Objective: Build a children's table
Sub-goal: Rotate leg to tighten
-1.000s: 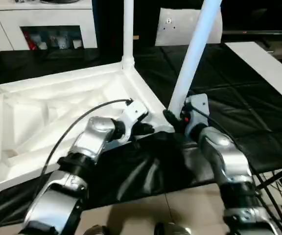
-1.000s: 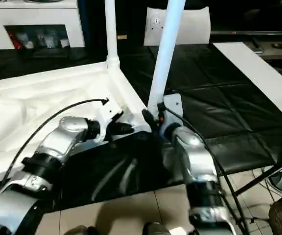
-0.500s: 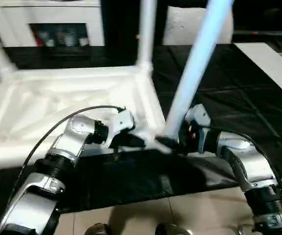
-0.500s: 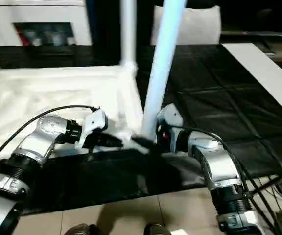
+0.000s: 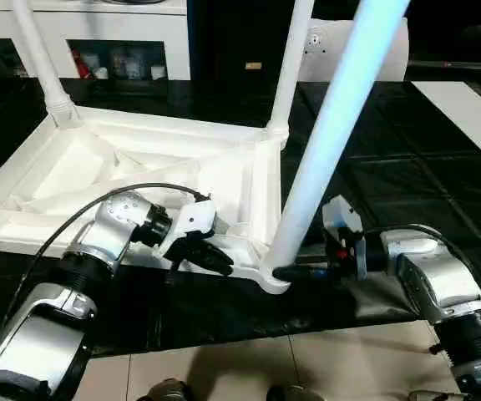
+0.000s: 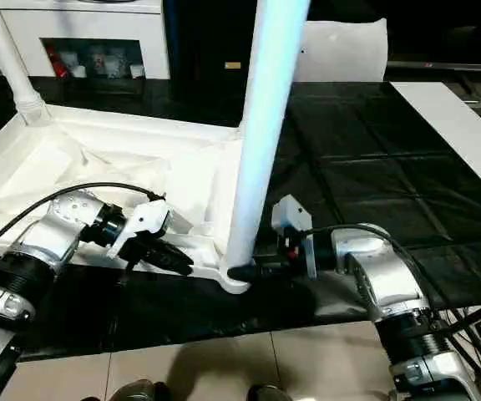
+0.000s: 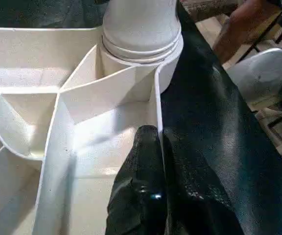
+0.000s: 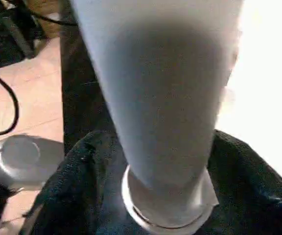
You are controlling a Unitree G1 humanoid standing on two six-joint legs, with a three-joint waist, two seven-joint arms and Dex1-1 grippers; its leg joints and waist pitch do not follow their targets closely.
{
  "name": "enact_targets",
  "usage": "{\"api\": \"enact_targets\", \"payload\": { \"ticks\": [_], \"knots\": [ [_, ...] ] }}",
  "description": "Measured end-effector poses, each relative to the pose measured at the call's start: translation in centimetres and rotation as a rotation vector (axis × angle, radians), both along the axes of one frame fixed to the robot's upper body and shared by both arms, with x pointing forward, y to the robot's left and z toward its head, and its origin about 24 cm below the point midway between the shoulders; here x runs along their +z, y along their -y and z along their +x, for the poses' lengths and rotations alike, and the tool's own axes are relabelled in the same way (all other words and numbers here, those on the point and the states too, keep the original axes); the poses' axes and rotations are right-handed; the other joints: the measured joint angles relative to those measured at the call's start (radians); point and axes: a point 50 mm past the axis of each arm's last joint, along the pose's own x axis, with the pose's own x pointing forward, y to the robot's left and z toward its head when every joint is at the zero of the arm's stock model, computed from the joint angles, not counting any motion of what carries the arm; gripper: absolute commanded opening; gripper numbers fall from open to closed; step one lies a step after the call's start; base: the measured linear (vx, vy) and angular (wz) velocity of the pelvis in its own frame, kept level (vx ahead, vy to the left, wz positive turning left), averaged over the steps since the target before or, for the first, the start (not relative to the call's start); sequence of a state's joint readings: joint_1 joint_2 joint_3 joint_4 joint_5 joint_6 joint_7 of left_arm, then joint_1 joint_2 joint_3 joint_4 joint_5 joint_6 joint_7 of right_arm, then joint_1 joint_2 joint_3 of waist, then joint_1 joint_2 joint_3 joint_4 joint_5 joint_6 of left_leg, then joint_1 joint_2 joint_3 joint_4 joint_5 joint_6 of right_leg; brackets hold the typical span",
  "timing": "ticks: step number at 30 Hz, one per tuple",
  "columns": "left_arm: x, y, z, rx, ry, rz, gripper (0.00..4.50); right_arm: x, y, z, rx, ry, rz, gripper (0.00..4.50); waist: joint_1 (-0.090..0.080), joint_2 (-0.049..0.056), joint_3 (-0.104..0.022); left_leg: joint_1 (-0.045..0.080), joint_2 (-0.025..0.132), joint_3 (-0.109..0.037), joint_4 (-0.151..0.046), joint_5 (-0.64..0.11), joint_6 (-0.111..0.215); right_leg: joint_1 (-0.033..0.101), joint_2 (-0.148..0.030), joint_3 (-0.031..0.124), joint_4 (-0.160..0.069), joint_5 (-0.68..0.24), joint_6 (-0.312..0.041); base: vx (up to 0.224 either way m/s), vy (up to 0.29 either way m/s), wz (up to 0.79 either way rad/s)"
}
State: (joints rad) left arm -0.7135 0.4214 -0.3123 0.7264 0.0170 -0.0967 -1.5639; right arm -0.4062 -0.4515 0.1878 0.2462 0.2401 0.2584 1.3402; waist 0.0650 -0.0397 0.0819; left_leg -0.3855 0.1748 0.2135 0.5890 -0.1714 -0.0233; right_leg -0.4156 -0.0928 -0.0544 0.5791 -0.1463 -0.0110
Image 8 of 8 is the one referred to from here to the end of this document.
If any black floor cable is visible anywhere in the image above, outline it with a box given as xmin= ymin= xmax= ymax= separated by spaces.
xmin=0 ymin=70 xmax=20 ymax=137

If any dark grey robot body part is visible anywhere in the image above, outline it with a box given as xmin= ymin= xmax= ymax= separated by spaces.
xmin=0 ymin=134 xmax=66 ymax=190

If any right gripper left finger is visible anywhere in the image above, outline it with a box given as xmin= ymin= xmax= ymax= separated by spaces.
xmin=21 ymin=129 xmax=128 ymax=235

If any white plastic table leg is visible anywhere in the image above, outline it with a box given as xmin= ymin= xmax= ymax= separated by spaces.
xmin=70 ymin=0 xmax=245 ymax=231

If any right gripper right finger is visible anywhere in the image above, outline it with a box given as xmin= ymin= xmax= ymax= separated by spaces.
xmin=199 ymin=129 xmax=282 ymax=235

